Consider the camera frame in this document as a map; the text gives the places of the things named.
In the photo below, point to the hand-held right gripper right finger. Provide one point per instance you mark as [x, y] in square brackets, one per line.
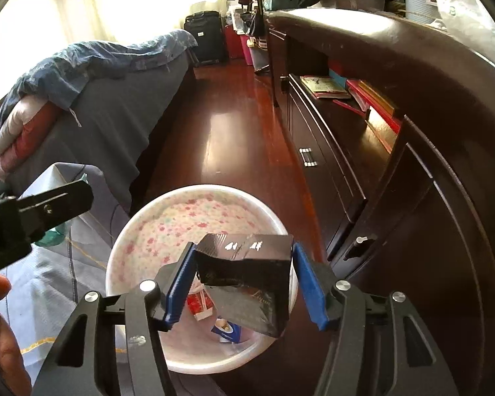
[312, 288]

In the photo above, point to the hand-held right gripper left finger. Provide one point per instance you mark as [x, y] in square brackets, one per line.
[180, 288]

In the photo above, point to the dark wooden cabinet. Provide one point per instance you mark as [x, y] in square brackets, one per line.
[416, 173]

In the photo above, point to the books on dresser shelf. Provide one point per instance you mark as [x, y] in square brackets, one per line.
[375, 103]

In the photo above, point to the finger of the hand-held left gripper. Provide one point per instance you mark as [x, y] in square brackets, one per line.
[57, 206]

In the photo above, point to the bed with dark sheet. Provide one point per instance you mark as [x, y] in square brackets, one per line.
[107, 123]

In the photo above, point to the dark silver candy wrapper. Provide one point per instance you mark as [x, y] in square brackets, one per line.
[247, 293]

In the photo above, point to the white plastic bag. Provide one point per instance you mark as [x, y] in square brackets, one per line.
[470, 20]

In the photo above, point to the black suitcase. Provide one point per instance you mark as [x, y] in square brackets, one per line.
[204, 37]

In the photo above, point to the teal plastic packet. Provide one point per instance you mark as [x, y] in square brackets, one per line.
[57, 237]

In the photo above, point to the green book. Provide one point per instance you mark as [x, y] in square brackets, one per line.
[324, 85]

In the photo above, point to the white bin with floral liner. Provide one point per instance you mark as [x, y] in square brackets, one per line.
[189, 222]

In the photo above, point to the person's left hand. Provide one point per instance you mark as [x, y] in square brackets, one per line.
[8, 350]

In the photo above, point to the red and white carton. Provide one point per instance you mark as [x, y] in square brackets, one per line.
[200, 303]

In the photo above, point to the bed with folded quilts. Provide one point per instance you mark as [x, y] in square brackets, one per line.
[66, 66]

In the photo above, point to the small blue carton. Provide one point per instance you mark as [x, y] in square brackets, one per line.
[227, 332]

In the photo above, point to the pale window curtain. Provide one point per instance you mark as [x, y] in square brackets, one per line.
[76, 4]

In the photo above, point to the pink storage box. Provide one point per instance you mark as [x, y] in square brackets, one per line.
[246, 49]

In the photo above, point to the blue tablecloth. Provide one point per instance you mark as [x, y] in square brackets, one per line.
[45, 293]

